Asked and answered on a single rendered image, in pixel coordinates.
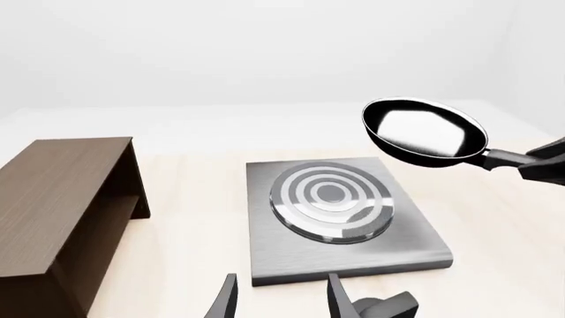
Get grey stove knob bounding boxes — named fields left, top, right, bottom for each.
left=350, top=290, right=419, bottom=318

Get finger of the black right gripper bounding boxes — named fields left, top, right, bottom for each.
left=516, top=159, right=565, bottom=187
left=524, top=135, right=565, bottom=164

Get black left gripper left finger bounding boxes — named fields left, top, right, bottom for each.
left=203, top=273, right=239, bottom=318

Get brown wooden shelf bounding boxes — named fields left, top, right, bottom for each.
left=0, top=135, right=152, bottom=318

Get flat grey stove plate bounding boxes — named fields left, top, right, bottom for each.
left=245, top=156, right=456, bottom=289

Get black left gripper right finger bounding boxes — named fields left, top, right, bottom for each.
left=328, top=273, right=362, bottom=318

